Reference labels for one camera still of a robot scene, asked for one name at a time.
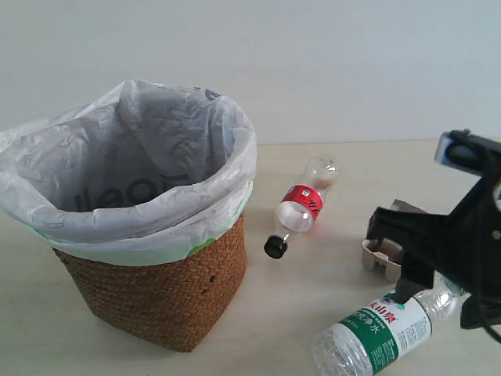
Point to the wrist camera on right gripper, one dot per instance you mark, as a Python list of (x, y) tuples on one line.
[(452, 151)]

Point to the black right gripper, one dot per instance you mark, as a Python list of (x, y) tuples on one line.
[(463, 245)]

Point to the beige cardboard pulp tray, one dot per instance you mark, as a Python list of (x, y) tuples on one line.
[(386, 257)]

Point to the clear bottle with red label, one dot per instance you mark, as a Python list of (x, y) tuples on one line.
[(301, 205)]

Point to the clear bottle with green label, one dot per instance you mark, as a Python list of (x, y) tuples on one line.
[(382, 331)]

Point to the white and green bin liner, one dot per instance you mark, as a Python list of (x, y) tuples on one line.
[(145, 175)]

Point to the brown woven wicker basket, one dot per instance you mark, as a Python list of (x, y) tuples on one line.
[(173, 305)]

